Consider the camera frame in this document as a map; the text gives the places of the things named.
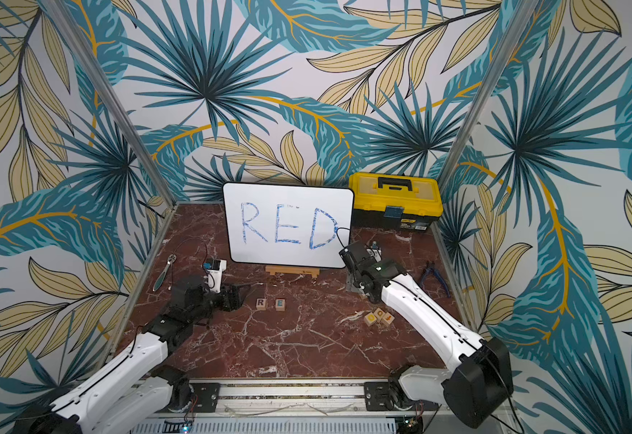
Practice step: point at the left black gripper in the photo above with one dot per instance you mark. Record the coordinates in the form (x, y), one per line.
(237, 301)

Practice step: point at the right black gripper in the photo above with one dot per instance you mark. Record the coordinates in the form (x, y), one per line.
(350, 258)

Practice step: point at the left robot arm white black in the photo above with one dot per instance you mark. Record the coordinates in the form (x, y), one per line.
(137, 382)

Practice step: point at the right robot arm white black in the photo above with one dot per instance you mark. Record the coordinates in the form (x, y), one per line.
(477, 378)

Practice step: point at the wooden letter block O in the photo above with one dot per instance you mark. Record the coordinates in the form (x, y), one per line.
(379, 313)

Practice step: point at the wooden letter block front left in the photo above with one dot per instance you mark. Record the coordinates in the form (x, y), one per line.
(370, 319)

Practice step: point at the white dry-erase board RED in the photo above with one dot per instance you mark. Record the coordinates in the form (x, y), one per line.
(294, 226)

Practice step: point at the wooden letter block J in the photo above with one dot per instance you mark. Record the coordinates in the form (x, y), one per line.
(387, 319)

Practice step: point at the wooden board easel stand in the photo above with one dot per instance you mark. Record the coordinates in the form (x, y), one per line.
(273, 270)

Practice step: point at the yellow black toolbox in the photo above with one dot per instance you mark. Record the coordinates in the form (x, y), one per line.
(395, 202)

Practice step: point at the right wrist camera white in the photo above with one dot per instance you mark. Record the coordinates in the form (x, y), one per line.
(375, 251)

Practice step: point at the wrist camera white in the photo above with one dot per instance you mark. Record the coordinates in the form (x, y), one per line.
(375, 251)
(214, 269)

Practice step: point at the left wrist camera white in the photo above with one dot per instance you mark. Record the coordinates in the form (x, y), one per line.
(214, 269)

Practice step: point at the teal handled ratchet wrench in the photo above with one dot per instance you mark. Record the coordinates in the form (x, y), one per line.
(165, 272)

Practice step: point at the blue handled pliers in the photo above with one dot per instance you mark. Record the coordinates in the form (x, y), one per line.
(431, 271)

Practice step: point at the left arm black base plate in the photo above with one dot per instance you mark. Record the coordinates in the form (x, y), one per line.
(202, 397)

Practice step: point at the aluminium front rail frame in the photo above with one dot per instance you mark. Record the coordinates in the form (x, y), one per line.
(326, 405)

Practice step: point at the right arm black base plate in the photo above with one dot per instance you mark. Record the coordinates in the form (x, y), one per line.
(388, 396)

